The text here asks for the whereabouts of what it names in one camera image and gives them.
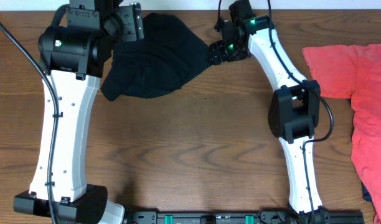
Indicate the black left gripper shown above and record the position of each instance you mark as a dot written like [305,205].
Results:
[128,23]

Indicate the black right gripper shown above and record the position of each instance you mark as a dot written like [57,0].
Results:
[217,50]

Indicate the black t-shirt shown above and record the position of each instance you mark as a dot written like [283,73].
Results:
[169,56]

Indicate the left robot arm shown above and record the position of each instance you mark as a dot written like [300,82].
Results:
[73,51]

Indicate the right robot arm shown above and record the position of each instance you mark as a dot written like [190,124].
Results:
[294,110]

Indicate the red t-shirt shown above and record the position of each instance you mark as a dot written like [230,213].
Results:
[354,72]

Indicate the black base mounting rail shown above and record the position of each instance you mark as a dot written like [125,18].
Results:
[266,216]

